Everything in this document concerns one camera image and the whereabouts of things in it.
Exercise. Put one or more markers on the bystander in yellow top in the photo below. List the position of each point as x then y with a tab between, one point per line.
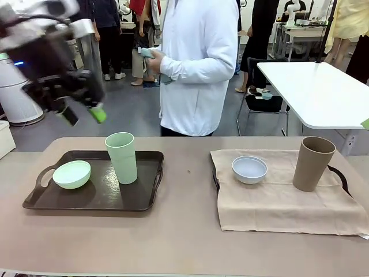
346	23

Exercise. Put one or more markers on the black chair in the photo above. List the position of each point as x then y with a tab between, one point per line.
265	105

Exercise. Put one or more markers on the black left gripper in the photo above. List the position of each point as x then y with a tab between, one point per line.
63	75

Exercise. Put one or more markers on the black serving tray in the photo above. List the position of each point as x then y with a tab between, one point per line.
340	176

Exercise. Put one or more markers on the bystander in black dress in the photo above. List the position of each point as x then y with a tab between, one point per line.
259	43

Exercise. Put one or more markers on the black tripod pole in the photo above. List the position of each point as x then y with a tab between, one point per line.
324	34

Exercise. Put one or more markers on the white air purifier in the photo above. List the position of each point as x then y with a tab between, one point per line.
17	106

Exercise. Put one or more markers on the background workbench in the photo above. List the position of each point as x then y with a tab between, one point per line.
302	30

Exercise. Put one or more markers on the white box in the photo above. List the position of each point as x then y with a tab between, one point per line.
5	138

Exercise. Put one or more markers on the tall green cup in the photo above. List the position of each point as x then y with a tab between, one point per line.
124	164

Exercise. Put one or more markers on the person's right hand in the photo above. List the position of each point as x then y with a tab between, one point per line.
156	53

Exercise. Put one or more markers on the person's left forearm white sleeve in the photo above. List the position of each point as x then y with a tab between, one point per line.
196	67

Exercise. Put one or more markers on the bystander in red white top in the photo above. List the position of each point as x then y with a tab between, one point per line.
141	34

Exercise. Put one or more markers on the blue-grey bowl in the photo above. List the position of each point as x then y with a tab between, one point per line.
249	173

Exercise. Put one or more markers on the person's left hand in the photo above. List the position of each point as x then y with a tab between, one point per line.
155	65

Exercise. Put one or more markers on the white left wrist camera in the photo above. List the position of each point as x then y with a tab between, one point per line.
83	27

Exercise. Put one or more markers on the tall brown cup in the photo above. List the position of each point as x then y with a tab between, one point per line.
311	167

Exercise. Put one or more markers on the bystander in grey trousers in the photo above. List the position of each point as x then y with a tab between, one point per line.
90	54

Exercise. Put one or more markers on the green bowl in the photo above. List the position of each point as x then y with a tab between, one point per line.
72	176

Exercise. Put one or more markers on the teal cloth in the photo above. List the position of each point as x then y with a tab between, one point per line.
167	79

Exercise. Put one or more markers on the brown serving tray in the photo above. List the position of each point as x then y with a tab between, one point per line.
103	196

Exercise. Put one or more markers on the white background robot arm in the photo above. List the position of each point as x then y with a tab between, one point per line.
291	13

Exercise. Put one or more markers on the bystander in black clothes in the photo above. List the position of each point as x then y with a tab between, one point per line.
111	43

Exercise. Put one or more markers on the white side table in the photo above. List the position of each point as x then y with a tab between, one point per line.
317	92

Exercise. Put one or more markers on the person in white jacket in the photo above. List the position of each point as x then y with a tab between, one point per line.
196	95

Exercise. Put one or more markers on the beige cloth mat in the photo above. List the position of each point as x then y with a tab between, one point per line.
274	207

